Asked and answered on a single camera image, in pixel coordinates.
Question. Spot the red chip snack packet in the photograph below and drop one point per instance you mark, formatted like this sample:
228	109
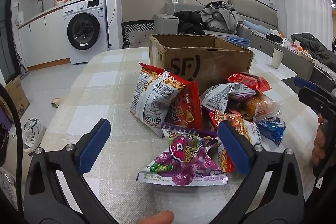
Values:
187	108

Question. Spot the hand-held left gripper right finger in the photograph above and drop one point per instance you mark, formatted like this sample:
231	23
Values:
235	146

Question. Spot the silver purple snack packet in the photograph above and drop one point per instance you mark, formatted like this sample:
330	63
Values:
223	95

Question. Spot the white kitchen counter cabinet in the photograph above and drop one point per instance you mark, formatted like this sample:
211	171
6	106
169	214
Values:
39	37

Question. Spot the grey sofa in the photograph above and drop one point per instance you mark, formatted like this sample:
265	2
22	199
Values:
165	23

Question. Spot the black jacket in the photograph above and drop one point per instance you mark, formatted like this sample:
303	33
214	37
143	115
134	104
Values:
189	20

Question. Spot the small black box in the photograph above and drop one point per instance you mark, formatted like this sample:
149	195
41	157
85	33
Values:
273	36

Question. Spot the orange red noodle snack packet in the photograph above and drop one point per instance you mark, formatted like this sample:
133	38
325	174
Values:
248	130

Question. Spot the dark green jacket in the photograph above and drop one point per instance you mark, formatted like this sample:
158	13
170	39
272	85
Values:
312	45

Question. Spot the purple snack packet pink figure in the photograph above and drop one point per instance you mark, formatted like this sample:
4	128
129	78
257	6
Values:
183	163

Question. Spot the dark glass door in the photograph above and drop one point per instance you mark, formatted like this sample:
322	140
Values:
6	43

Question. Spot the grey floor mop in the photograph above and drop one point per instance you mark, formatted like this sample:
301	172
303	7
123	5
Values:
21	66

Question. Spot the beige cup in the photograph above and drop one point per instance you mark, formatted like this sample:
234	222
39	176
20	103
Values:
277	58

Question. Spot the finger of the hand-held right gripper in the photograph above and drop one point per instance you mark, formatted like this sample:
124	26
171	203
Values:
315	100
304	82

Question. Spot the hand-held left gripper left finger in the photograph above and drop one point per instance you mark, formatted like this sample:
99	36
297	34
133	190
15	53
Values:
94	146

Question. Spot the bread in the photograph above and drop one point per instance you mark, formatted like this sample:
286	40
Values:
262	106

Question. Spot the dark purple snack packet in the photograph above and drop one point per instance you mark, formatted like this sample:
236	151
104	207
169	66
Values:
183	128

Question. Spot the green beige slipper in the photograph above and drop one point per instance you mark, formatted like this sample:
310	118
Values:
56	102

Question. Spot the clear plastic bag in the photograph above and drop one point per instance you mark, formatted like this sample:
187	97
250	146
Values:
6	187

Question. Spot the person's left hand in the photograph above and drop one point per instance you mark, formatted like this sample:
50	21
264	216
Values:
157	218

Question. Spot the blue snack packet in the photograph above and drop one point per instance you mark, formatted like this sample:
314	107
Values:
273	132

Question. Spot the white washing machine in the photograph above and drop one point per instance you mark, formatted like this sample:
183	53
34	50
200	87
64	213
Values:
86	29

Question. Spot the pile of grey clothes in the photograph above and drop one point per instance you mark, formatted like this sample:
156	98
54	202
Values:
223	16

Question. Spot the person's right hand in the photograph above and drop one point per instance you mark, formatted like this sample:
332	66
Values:
319	145

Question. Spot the purple bag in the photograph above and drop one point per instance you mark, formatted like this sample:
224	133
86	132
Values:
5	116

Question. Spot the kitchen faucet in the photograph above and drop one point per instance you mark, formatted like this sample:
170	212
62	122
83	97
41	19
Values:
41	5

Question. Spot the cardboard box with print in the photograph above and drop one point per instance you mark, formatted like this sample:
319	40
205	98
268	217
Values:
17	98

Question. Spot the white sneaker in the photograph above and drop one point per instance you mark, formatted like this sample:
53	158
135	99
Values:
32	134

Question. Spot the white marble side table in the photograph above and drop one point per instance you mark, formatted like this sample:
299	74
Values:
291	69

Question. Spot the brown cardboard box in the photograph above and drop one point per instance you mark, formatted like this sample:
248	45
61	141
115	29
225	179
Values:
210	64

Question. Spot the light blue pillow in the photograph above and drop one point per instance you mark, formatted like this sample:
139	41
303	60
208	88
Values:
253	26

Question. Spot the silver red noodle snack packet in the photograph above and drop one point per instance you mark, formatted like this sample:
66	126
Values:
152	98

